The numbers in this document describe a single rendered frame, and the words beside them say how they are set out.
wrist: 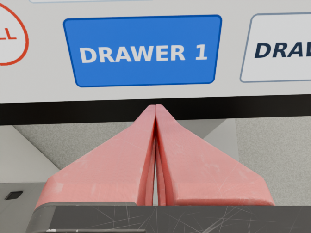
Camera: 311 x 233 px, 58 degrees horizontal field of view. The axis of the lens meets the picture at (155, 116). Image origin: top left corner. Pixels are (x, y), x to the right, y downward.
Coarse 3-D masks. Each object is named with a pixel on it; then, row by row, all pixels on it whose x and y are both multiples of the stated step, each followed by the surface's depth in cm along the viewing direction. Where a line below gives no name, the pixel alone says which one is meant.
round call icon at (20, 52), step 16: (0, 0) 15; (16, 0) 16; (0, 16) 16; (16, 16) 16; (0, 32) 17; (16, 32) 17; (0, 48) 17; (16, 48) 17; (32, 48) 17; (0, 64) 18; (16, 64) 18; (32, 64) 18
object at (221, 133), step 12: (180, 120) 73; (192, 120) 74; (204, 120) 74; (216, 120) 75; (228, 120) 116; (192, 132) 92; (204, 132) 93; (216, 132) 115; (228, 132) 115; (216, 144) 113; (228, 144) 114; (156, 180) 110; (156, 192) 110
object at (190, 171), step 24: (168, 120) 10; (168, 144) 8; (192, 144) 8; (168, 168) 6; (192, 168) 6; (216, 168) 6; (240, 168) 6; (168, 192) 6; (192, 192) 5; (216, 192) 5; (240, 192) 5; (264, 192) 5
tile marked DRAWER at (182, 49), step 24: (72, 24) 16; (96, 24) 16; (120, 24) 16; (144, 24) 16; (168, 24) 17; (192, 24) 17; (216, 24) 17; (72, 48) 17; (96, 48) 17; (120, 48) 17; (144, 48) 17; (168, 48) 17; (192, 48) 17; (216, 48) 18; (72, 72) 18; (96, 72) 18; (120, 72) 18; (144, 72) 18; (168, 72) 18; (192, 72) 18; (216, 72) 19
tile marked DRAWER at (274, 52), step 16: (256, 16) 16; (272, 16) 16; (288, 16) 16; (304, 16) 16; (256, 32) 17; (272, 32) 17; (288, 32) 17; (304, 32) 17; (256, 48) 18; (272, 48) 18; (288, 48) 18; (304, 48) 18; (256, 64) 18; (272, 64) 18; (288, 64) 18; (304, 64) 18; (240, 80) 19; (256, 80) 19; (272, 80) 19; (288, 80) 19; (304, 80) 19
